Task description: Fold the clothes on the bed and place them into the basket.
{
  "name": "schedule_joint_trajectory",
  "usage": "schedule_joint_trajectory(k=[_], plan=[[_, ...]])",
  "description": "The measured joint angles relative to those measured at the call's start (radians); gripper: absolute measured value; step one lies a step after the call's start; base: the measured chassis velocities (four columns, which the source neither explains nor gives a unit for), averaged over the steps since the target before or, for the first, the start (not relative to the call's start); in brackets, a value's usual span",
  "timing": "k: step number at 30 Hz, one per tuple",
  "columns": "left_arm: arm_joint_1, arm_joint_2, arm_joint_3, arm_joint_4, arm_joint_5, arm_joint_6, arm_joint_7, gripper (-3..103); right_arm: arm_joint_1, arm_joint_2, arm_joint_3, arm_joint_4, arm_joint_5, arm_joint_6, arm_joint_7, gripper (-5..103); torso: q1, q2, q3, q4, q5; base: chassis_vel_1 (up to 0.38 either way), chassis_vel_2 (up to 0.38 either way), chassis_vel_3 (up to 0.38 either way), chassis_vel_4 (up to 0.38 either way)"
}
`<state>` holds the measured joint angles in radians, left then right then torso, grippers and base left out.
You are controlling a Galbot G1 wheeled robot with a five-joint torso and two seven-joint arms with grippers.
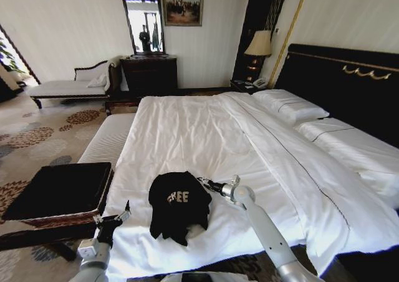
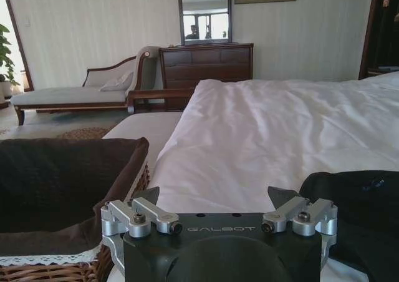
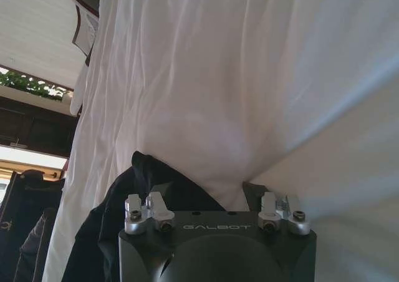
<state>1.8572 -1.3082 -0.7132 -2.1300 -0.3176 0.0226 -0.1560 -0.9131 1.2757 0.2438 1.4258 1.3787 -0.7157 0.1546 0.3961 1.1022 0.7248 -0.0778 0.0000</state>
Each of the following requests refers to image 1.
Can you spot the dark gold-striped wall panel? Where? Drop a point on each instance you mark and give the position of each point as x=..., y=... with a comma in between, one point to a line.
x=249, y=13

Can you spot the table lamp with cream shade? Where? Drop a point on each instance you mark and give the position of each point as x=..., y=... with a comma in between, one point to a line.
x=258, y=43

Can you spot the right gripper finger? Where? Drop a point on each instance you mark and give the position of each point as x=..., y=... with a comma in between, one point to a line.
x=203, y=180

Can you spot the gold framed painting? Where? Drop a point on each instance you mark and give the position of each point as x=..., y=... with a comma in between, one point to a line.
x=183, y=4

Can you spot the white upholstered bed bench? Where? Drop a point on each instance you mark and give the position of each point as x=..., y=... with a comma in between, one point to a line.
x=103, y=138

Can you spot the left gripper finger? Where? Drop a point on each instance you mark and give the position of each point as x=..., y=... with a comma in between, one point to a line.
x=124, y=216
x=97, y=219

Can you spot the dark wooden dresser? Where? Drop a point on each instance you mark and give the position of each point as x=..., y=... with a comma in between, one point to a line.
x=149, y=74

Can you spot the dark nightstand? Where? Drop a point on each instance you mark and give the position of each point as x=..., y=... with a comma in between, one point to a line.
x=241, y=85

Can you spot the dark bed base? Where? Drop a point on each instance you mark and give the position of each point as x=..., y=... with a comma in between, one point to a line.
x=368, y=263

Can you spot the black headboard with gold trim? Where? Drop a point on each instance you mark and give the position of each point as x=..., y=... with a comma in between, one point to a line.
x=343, y=88

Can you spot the dark woven basket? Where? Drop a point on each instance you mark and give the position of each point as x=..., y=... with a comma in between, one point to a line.
x=62, y=188

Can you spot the white duvet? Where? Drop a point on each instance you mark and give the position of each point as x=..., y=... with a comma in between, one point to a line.
x=218, y=138

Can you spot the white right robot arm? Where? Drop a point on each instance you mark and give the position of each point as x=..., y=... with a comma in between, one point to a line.
x=265, y=226

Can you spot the white robot front shell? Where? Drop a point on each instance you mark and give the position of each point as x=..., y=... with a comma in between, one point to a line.
x=193, y=277

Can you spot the dark framed mirror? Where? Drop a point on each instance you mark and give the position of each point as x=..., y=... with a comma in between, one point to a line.
x=143, y=17

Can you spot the white pillow with dark stripe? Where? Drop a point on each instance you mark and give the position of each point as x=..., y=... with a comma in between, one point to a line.
x=352, y=151
x=290, y=105

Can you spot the white cushion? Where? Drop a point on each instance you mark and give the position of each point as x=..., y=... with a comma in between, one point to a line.
x=97, y=80

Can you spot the green plant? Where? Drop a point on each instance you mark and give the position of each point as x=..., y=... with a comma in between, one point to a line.
x=7, y=54

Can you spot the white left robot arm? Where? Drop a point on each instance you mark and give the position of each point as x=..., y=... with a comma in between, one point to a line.
x=93, y=268

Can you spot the black printed t-shirt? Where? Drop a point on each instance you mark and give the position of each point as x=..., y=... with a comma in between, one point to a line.
x=174, y=213

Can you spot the white telephone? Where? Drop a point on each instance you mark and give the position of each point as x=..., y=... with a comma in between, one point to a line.
x=259, y=82

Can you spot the dark wooden stool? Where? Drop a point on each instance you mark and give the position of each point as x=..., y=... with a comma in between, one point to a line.
x=62, y=251

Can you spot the dark wood chaise longue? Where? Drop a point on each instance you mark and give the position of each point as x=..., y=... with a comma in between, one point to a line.
x=68, y=88

